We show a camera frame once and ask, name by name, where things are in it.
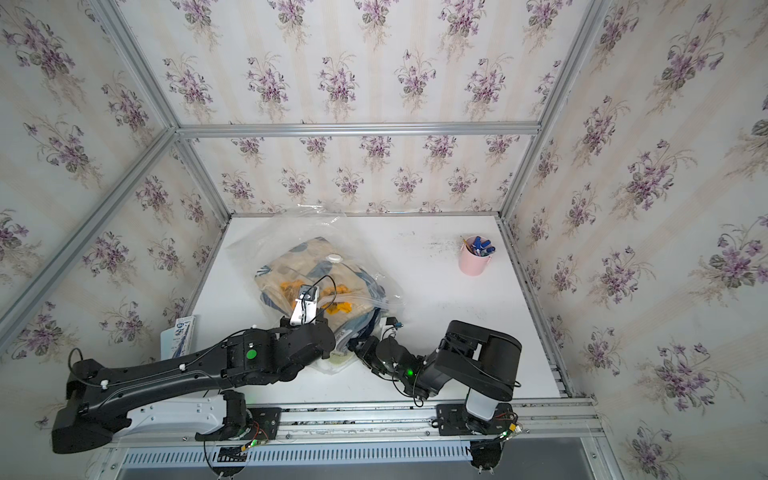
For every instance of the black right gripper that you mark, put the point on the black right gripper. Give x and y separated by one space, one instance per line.
368 346

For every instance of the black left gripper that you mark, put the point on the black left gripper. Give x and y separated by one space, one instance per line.
289 329

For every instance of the beige blanket with orange pattern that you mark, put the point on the beige blanket with orange pattern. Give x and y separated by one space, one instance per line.
349 291

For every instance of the clear plastic vacuum bag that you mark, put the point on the clear plastic vacuum bag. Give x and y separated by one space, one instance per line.
282 232

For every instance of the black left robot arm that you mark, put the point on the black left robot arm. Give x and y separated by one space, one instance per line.
98 398

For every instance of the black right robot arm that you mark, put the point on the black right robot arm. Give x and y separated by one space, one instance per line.
484 360

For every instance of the white label card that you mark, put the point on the white label card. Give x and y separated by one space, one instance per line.
176 341

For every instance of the pink cup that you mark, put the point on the pink cup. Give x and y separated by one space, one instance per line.
471 265

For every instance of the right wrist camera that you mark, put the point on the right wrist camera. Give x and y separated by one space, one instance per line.
391 327

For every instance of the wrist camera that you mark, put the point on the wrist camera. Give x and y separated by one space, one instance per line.
305 309
391 327

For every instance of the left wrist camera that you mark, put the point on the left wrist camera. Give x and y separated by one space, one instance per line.
305 309

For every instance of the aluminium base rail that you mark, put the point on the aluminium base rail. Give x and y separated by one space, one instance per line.
192 423

